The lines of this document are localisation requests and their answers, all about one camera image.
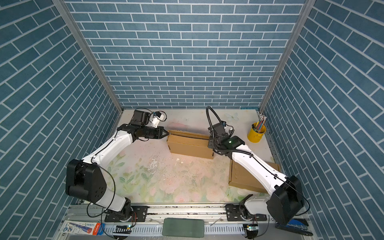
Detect yellow pencil cup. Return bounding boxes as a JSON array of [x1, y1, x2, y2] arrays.
[[247, 126, 267, 143]]

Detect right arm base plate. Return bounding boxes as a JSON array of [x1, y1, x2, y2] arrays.
[[225, 204, 268, 222]]

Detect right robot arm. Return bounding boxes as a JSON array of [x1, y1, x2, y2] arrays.
[[209, 136, 305, 225]]

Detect blue black pliers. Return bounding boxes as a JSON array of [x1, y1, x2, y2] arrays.
[[275, 218, 313, 237]]

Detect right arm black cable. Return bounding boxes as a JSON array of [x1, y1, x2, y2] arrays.
[[205, 106, 223, 133]]

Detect green rectangular pad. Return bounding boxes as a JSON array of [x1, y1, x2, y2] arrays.
[[162, 218, 205, 238]]

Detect coloured pencils bundle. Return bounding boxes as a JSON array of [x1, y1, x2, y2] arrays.
[[254, 115, 267, 133]]

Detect white printed package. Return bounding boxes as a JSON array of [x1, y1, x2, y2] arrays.
[[59, 221, 105, 236]]

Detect aluminium front rail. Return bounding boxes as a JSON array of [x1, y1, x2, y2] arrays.
[[54, 203, 315, 240]]

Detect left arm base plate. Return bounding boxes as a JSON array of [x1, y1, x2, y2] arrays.
[[105, 205, 149, 223]]

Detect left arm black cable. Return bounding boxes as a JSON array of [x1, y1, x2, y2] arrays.
[[86, 164, 117, 219]]

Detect brown cardboard box sheet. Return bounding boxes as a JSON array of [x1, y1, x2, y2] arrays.
[[229, 160, 267, 193]]

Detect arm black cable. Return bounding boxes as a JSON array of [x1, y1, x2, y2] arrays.
[[86, 164, 117, 219], [205, 106, 223, 133]]

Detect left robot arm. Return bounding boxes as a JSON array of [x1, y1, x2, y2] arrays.
[[65, 124, 170, 222]]

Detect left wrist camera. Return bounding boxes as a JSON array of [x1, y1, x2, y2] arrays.
[[128, 107, 168, 129]]

